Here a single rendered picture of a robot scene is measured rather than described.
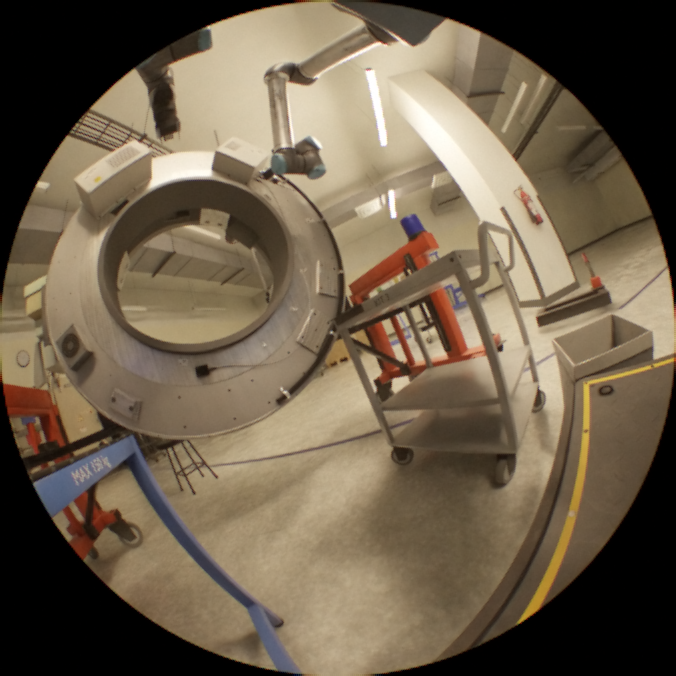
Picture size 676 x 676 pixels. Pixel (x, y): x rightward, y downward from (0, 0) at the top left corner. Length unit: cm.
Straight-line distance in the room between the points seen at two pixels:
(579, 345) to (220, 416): 126
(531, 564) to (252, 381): 86
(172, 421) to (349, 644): 80
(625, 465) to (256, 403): 95
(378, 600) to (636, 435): 61
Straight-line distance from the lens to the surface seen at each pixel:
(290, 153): 104
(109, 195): 124
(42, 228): 438
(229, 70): 383
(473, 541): 73
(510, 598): 30
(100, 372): 95
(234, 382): 86
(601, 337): 100
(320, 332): 99
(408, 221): 143
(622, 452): 42
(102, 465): 36
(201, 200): 135
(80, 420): 526
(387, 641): 65
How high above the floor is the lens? 60
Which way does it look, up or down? 1 degrees up
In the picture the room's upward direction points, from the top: 23 degrees counter-clockwise
